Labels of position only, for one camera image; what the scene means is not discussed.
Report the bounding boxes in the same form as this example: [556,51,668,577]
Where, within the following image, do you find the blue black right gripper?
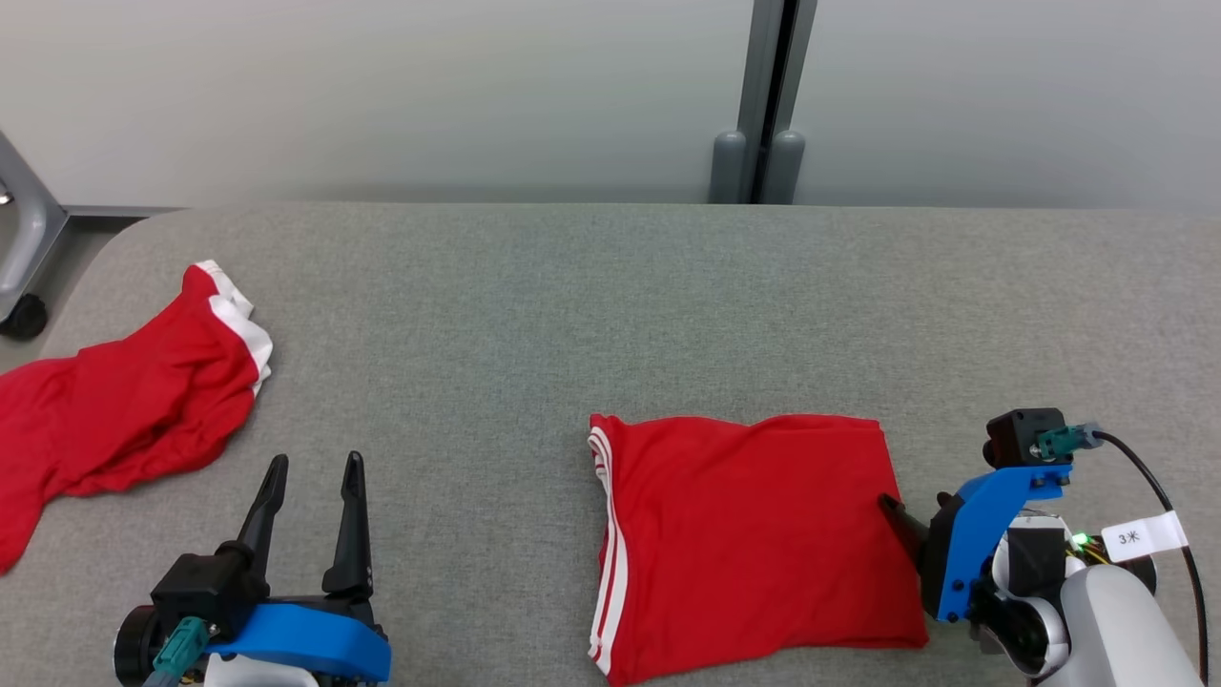
[878,464,1073,624]

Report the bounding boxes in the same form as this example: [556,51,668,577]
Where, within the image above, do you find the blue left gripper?
[203,451,393,683]

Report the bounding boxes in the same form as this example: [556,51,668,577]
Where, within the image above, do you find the red jersey with white sleeves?
[586,411,932,687]

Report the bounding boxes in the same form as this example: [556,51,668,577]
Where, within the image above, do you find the red shorts with white hem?
[0,260,276,576]

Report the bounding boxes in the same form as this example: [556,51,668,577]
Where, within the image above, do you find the black caster wheel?
[0,293,50,342]

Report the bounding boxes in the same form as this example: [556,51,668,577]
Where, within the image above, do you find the grey cylindrical door stop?
[768,129,808,205]
[709,130,749,205]

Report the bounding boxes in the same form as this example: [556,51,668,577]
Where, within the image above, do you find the grey metal cart leg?
[0,129,71,325]

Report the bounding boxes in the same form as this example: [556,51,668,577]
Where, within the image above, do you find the teal right camera connector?
[1036,422,1104,460]

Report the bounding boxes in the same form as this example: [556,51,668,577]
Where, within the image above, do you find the teal camera connector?
[142,614,214,687]
[1036,422,1104,460]

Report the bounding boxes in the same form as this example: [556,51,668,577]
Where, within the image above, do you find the teal left camera connector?
[142,614,214,687]

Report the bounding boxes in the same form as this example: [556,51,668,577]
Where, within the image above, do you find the white printed cable label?
[1101,510,1190,565]

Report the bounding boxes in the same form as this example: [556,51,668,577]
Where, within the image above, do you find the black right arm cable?
[1091,430,1211,687]

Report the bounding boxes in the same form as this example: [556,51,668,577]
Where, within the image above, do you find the grey door frame post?
[735,0,819,205]

